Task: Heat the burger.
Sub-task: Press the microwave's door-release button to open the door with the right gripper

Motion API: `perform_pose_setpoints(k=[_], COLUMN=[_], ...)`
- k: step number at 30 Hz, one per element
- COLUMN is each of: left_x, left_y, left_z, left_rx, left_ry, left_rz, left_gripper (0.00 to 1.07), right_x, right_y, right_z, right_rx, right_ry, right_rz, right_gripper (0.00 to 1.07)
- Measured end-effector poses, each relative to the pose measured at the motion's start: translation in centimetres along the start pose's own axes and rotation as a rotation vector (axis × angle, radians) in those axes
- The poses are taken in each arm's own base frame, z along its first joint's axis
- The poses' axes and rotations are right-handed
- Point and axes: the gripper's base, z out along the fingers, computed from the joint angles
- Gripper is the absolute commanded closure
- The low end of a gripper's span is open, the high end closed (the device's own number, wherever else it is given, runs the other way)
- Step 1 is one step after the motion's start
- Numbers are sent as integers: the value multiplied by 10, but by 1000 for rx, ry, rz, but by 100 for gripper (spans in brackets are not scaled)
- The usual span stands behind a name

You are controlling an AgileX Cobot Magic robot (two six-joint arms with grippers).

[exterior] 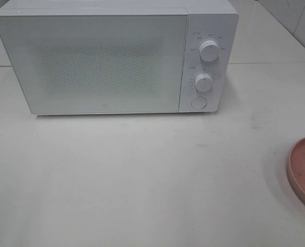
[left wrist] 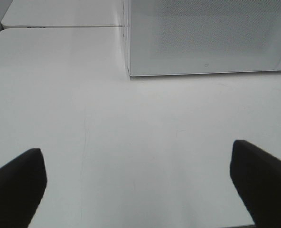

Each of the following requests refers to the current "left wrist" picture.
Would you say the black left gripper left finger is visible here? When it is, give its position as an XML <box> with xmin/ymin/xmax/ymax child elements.
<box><xmin>0</xmin><ymin>148</ymin><xmax>47</xmax><ymax>228</ymax></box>

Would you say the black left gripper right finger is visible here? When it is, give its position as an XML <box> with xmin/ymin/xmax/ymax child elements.
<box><xmin>230</xmin><ymin>140</ymin><xmax>281</xmax><ymax>228</ymax></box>

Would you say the white microwave oven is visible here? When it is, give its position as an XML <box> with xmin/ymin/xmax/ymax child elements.
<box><xmin>123</xmin><ymin>0</ymin><xmax>281</xmax><ymax>77</ymax></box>

